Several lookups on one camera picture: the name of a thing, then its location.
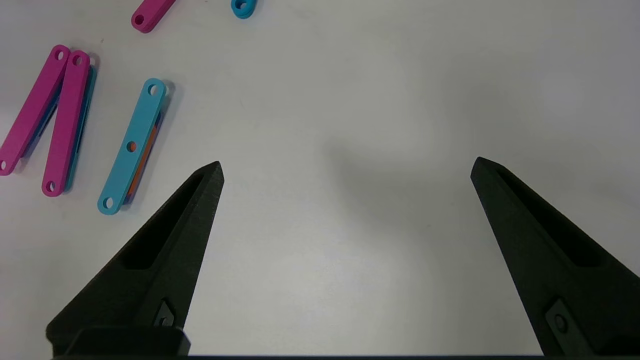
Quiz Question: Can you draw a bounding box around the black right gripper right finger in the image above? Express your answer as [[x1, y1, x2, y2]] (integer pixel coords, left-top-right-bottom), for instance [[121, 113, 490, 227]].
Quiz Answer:
[[470, 156, 640, 357]]

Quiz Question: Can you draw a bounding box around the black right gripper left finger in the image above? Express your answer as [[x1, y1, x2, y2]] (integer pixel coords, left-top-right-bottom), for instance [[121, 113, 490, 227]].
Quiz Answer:
[[46, 161, 225, 346]]

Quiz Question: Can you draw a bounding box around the long pink bar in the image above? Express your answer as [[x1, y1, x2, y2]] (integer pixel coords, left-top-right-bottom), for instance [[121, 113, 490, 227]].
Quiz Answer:
[[41, 50, 97, 197], [131, 0, 177, 34], [0, 45, 71, 177]]

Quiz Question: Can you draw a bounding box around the light blue bar orange hole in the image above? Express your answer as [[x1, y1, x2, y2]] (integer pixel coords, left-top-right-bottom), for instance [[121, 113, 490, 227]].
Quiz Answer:
[[97, 78, 168, 216]]

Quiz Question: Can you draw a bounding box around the short blue bar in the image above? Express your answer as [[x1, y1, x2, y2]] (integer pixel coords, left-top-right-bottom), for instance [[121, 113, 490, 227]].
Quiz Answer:
[[231, 0, 257, 20]]

